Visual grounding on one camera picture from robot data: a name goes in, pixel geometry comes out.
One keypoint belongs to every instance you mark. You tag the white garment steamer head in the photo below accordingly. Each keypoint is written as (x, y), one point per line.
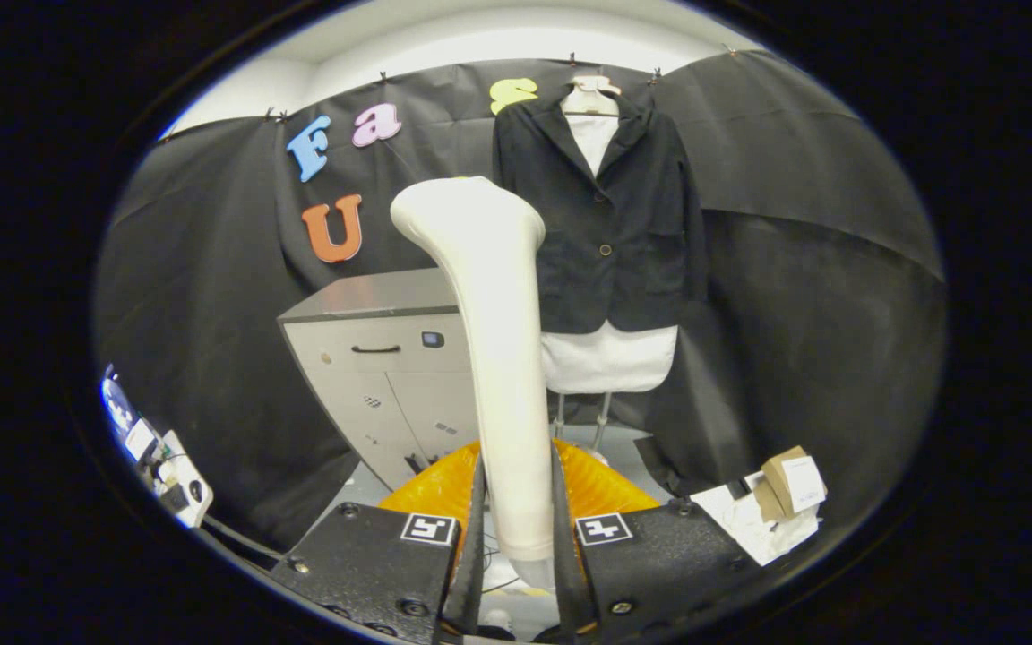
(503, 358)

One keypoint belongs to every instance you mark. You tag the small cardboard box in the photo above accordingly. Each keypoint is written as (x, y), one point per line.
(776, 484)

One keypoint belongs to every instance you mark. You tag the white plastic hanger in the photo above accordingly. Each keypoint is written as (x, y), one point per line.
(589, 97)

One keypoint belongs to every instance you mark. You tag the black backdrop cloth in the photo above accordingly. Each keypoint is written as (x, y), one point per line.
(821, 313)

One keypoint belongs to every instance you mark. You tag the metal steamer stand poles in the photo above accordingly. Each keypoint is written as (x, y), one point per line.
(601, 421)

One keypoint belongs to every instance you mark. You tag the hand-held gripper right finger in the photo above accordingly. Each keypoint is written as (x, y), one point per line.
(570, 582)

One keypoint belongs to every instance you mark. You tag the grey cabinet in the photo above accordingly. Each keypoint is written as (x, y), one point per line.
(382, 376)

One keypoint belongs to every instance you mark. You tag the white crumpled bag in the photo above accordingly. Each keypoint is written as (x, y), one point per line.
(744, 528)

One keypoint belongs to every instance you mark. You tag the black jacket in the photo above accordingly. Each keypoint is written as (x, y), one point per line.
(632, 233)

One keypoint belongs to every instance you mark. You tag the white shirt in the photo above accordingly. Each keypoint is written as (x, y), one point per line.
(610, 358)

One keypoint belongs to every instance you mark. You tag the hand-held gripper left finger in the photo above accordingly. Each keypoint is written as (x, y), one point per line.
(473, 582)

